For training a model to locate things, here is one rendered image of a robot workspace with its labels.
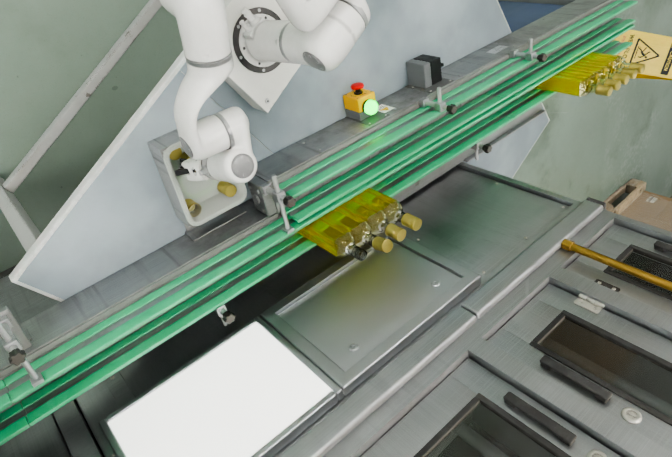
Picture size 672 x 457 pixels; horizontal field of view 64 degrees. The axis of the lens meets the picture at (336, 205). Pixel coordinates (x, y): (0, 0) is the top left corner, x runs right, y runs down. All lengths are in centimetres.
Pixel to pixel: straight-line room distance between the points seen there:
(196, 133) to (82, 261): 52
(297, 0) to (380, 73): 74
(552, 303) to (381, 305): 42
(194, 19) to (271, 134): 63
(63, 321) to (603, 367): 119
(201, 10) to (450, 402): 90
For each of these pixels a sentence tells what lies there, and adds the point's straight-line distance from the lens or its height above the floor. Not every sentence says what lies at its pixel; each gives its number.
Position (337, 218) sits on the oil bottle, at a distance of 144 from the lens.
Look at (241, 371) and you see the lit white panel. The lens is 133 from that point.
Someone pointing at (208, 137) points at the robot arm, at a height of 106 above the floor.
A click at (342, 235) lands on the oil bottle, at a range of 138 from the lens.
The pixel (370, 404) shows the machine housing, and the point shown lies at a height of 139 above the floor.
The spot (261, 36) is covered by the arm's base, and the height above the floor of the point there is 89.
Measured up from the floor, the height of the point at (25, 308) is 35.
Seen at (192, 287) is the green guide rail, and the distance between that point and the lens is 133.
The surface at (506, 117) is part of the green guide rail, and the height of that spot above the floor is 94.
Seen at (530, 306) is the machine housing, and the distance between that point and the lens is 143.
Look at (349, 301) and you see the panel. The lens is 141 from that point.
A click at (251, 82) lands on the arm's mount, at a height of 82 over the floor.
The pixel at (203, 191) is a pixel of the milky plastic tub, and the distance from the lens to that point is 146.
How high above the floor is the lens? 200
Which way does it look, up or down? 45 degrees down
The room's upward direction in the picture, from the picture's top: 117 degrees clockwise
